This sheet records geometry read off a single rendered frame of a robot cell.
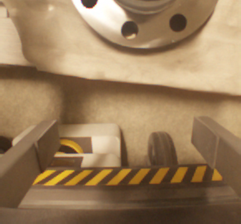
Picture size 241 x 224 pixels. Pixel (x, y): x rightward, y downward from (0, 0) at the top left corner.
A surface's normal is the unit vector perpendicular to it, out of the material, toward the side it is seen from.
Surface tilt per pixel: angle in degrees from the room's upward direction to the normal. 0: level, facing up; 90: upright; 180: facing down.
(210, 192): 0
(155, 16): 0
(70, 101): 0
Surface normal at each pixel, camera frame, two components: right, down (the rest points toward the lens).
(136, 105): 0.00, 0.27
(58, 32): -0.51, 0.61
